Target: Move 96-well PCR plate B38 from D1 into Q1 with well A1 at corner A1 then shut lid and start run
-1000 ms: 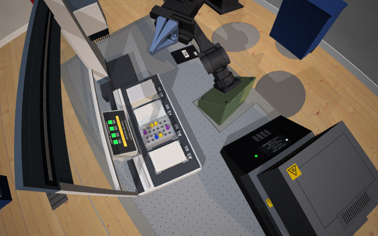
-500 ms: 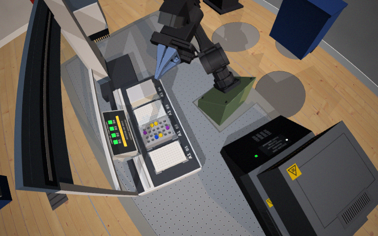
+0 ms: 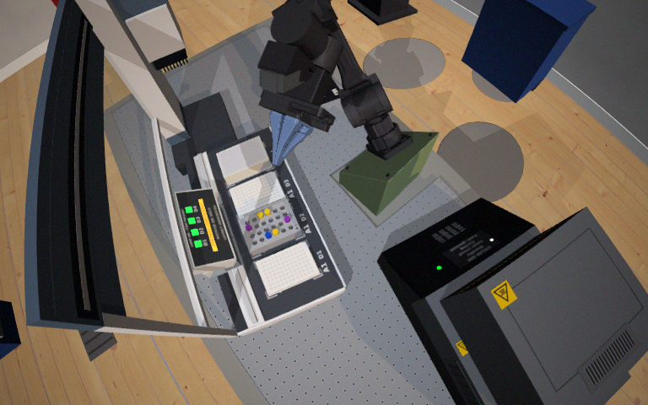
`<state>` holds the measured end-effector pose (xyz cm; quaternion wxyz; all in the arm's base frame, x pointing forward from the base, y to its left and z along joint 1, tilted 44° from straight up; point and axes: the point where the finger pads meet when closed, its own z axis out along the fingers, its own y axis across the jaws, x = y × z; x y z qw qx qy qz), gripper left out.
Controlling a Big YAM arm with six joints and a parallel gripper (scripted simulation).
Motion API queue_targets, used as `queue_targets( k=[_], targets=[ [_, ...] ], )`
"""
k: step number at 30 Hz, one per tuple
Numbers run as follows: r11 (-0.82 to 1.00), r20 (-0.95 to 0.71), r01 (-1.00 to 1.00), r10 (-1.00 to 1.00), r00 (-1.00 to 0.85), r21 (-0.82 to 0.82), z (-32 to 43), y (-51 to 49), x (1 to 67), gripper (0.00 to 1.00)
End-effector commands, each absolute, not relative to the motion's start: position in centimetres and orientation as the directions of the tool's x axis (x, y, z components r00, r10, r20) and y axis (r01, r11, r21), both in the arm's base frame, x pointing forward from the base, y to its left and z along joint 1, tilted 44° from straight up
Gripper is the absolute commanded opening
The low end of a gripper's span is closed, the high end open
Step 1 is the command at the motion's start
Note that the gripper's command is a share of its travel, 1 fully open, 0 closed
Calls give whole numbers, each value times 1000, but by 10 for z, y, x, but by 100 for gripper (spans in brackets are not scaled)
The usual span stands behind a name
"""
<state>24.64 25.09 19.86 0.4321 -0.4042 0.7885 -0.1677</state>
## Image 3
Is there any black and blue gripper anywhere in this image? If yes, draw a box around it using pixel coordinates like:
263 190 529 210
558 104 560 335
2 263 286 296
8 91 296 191
259 89 336 165

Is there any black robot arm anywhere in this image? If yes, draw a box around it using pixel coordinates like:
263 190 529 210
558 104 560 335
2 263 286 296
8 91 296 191
258 0 413 160

